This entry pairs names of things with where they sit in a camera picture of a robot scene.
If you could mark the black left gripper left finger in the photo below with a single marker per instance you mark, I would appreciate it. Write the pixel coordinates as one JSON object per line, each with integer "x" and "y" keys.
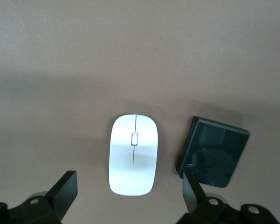
{"x": 64, "y": 193}

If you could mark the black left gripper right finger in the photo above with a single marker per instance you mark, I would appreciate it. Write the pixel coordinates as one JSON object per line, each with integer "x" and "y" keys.
{"x": 193, "y": 193}

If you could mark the small black box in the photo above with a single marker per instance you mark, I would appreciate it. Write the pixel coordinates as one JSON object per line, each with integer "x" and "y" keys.
{"x": 212, "y": 151}

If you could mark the white computer mouse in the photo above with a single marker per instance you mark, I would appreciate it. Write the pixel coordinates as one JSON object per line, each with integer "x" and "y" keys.
{"x": 133, "y": 156}

